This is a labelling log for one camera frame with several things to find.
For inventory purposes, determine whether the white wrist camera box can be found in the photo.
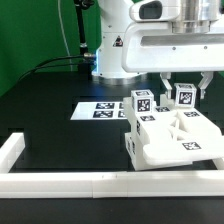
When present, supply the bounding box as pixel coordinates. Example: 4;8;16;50
129;0;180;22

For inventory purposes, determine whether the black cable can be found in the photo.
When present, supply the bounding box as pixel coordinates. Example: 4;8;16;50
16;53;98;83

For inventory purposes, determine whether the black camera stand pole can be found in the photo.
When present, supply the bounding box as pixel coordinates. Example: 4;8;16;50
73;0;94;75

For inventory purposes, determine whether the white chair backrest frame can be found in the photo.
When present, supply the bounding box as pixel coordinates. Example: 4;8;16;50
124;97;224;165

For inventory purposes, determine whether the white tagged cube nut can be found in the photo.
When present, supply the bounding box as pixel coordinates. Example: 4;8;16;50
131;89;154;113
174;83;197;108

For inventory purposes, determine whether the white chair seat part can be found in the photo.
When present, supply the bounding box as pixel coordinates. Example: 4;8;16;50
125;111;189;171

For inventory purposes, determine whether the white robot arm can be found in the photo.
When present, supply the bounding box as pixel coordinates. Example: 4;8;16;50
93;0;224;94

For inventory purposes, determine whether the white marker tag sheet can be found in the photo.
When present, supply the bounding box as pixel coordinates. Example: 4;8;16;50
71;101;126;120

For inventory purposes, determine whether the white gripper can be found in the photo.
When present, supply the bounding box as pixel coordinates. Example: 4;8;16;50
122;16;224;99

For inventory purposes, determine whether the white U-shaped obstacle fence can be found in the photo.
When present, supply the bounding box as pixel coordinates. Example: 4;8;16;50
0;133;224;198

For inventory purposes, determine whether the grey hanging cable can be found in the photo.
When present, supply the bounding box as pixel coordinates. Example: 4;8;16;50
57;0;74;72

